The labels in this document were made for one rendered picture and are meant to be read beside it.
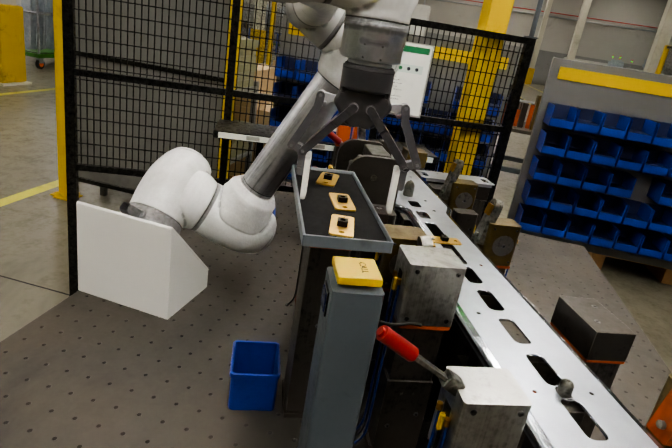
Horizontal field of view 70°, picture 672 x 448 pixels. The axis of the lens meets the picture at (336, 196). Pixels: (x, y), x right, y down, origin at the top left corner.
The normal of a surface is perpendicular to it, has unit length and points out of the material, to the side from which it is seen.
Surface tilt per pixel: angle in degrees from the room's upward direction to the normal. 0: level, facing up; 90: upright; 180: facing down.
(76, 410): 0
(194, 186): 55
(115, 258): 90
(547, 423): 0
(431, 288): 90
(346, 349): 90
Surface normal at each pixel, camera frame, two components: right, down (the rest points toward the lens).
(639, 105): -0.21, 0.29
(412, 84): 0.13, 0.34
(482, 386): 0.15, -0.94
